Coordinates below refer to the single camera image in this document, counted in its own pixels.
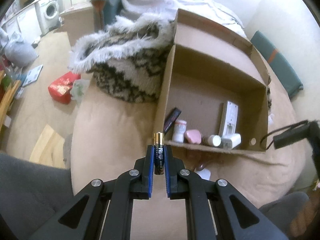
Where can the fluffy black-white patterned blanket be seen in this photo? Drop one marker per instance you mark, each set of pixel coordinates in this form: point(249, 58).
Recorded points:
point(128, 58)

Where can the small white bottle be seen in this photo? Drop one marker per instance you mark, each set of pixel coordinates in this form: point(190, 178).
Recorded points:
point(212, 140)

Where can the white charger adapter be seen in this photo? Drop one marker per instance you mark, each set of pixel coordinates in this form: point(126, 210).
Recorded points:
point(230, 141)

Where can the wooden chair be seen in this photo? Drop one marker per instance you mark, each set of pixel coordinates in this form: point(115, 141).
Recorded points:
point(9, 88)

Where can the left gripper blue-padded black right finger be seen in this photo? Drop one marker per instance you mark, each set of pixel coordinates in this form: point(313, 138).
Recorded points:
point(215, 209)

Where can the white remote control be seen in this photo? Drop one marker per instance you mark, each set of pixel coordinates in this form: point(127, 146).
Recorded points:
point(228, 119)

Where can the black rectangular lighter box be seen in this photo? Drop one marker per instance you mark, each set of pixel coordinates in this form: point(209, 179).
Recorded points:
point(170, 119)

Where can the blue white booklet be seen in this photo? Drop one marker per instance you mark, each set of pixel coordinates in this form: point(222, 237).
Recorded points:
point(32, 76)

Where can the white pill bottle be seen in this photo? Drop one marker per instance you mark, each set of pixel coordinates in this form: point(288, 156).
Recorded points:
point(180, 127)

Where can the red gift box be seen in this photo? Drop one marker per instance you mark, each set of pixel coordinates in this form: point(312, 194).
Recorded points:
point(60, 89)

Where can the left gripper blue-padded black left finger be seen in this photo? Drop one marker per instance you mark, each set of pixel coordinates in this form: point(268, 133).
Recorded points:
point(102, 209)

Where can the dark grey trouser leg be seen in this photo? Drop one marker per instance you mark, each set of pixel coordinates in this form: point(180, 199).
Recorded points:
point(30, 195)

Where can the black gold AA battery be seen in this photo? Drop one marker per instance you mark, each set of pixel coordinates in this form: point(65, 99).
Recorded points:
point(159, 155)

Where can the pink heart-shaped case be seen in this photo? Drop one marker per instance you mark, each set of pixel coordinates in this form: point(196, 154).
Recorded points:
point(193, 136)

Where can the white washing machine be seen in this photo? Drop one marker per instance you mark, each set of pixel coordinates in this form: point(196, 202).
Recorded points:
point(47, 14)

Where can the teal cushion with orange stripe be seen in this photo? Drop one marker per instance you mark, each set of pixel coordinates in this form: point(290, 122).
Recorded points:
point(280, 66)

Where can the open cardboard box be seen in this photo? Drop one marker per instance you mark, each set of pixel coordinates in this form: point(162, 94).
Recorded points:
point(207, 66)

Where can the grey stuffed bag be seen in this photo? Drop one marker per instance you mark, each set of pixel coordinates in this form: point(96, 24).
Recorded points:
point(19, 52)

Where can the white bed sheet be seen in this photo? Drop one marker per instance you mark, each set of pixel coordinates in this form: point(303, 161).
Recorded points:
point(133, 9)

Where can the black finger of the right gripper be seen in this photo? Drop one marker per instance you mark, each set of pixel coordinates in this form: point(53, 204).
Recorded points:
point(309, 131)

